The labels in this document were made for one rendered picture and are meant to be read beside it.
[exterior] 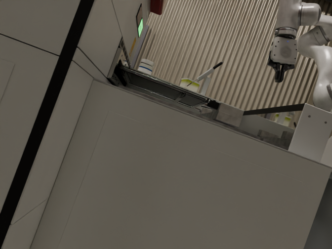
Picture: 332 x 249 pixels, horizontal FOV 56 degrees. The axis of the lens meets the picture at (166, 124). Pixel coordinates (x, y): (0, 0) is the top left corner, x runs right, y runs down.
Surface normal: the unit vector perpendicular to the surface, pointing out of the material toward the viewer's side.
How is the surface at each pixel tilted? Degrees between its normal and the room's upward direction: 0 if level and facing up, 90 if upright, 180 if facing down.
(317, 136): 90
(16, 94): 90
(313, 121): 90
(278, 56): 90
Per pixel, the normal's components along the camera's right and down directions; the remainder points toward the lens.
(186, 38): 0.00, -0.02
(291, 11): -0.36, -0.07
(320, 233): -0.71, -0.27
